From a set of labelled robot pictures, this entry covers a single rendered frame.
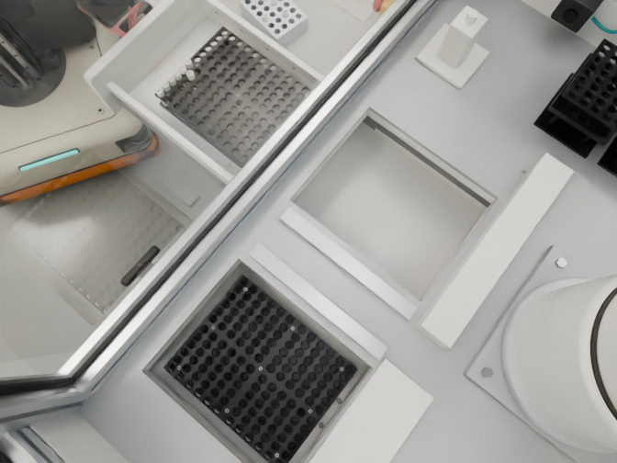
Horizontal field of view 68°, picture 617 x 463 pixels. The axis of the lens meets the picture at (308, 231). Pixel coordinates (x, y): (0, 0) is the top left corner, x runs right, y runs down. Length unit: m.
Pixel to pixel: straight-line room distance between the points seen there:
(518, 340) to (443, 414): 0.14
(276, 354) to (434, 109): 0.45
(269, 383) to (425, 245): 0.35
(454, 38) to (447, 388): 0.50
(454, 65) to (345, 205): 0.29
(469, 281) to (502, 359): 0.11
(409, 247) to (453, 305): 0.19
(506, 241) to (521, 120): 0.22
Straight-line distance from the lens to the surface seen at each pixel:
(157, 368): 0.79
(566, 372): 0.58
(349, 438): 0.65
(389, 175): 0.84
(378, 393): 0.65
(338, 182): 0.83
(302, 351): 0.73
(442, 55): 0.81
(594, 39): 0.94
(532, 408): 0.69
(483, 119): 0.79
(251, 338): 0.70
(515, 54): 0.88
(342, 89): 0.72
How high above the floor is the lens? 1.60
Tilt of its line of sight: 75 degrees down
